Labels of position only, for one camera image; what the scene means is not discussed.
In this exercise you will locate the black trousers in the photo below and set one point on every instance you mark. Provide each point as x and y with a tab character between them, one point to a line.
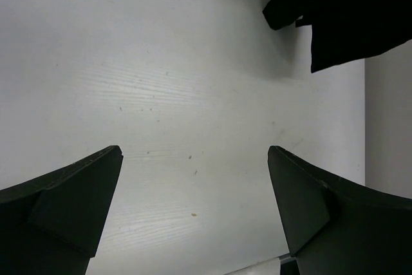
344	30

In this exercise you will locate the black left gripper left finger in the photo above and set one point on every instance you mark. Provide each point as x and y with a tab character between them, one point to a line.
52	224

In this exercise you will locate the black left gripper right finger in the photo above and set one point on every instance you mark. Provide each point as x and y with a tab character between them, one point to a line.
335	226

